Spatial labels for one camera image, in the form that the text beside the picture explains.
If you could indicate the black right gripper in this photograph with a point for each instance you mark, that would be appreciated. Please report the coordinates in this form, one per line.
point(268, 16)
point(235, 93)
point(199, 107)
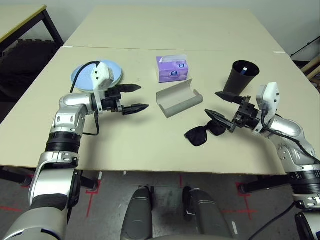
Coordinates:
point(247, 115)

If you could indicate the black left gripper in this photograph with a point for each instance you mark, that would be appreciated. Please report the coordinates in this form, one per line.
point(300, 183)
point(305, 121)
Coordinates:
point(112, 101)

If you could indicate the black sunglasses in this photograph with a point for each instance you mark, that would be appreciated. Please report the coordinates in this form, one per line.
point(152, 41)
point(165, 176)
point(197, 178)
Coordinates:
point(197, 136)

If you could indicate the blue plastic plate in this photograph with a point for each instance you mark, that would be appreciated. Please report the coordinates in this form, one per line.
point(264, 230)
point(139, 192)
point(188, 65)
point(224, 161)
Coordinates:
point(85, 80)

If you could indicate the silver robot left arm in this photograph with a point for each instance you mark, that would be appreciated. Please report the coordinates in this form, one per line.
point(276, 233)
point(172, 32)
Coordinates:
point(72, 101)

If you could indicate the black plastic cup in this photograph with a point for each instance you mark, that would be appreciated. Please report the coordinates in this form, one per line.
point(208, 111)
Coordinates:
point(235, 82)

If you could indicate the grey open glasses case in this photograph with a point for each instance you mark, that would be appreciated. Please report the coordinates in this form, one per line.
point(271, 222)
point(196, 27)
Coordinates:
point(175, 97)

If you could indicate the purple tissue box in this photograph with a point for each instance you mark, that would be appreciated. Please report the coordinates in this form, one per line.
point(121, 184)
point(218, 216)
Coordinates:
point(172, 73)

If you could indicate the white tape strip on table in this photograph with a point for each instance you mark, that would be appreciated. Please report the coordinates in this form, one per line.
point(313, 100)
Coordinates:
point(68, 46)
point(279, 52)

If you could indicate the black table foot with caster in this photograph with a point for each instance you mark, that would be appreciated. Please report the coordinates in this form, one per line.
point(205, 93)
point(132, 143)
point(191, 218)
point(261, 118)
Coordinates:
point(262, 185)
point(12, 176)
point(88, 183)

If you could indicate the wooden rack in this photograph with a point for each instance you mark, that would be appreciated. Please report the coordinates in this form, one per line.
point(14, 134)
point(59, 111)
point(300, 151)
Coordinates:
point(313, 64)

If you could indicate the thin black stand rod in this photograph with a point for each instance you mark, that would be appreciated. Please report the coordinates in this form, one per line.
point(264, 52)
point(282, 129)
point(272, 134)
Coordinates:
point(306, 45)

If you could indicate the grey robot right leg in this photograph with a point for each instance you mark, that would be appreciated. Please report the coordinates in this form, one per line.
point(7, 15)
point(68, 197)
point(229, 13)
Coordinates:
point(207, 215)

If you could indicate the grey robot leg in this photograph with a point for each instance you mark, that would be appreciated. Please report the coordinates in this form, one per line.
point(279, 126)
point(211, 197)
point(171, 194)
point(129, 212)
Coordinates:
point(207, 215)
point(137, 215)

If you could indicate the black foam floor mats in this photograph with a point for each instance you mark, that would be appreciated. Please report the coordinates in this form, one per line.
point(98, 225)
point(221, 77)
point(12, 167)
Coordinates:
point(25, 62)

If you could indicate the grey robot left leg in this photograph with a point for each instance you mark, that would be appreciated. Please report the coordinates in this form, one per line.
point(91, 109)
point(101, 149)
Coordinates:
point(137, 215)

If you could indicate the white floor tape strip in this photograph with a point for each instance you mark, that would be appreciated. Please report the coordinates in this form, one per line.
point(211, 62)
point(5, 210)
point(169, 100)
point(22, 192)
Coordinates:
point(234, 228)

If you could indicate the grey robot waist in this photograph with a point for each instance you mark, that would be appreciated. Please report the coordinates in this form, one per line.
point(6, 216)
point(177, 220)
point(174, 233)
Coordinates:
point(187, 237)

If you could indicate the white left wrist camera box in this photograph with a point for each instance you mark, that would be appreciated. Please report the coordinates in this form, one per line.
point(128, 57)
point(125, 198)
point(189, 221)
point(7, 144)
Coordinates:
point(101, 75)

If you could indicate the wooden side table black frame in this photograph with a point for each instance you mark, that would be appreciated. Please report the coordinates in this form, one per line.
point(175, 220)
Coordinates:
point(17, 20)

